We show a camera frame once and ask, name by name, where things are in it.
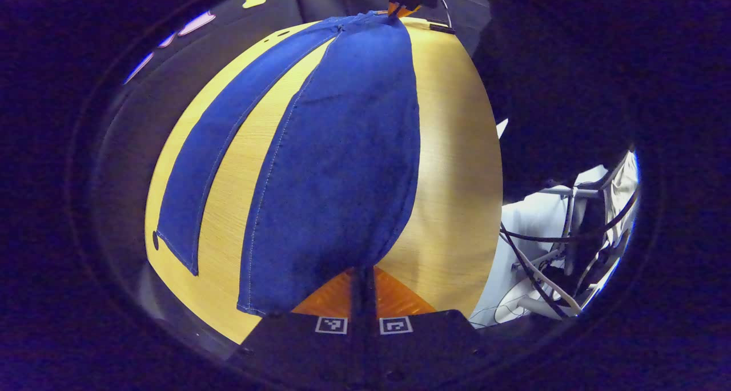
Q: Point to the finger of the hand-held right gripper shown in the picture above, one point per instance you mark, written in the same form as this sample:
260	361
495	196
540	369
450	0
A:
400	9

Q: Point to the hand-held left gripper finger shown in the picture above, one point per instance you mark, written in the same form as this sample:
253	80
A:
370	299
358	299

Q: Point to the blue jeans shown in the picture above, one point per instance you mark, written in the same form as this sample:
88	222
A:
342	180

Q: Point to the black table clamp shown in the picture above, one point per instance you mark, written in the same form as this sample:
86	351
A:
441	29

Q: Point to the black table grommet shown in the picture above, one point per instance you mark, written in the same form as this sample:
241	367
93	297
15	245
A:
156	240

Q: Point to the white metal frame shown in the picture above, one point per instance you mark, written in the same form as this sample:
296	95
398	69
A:
565	191

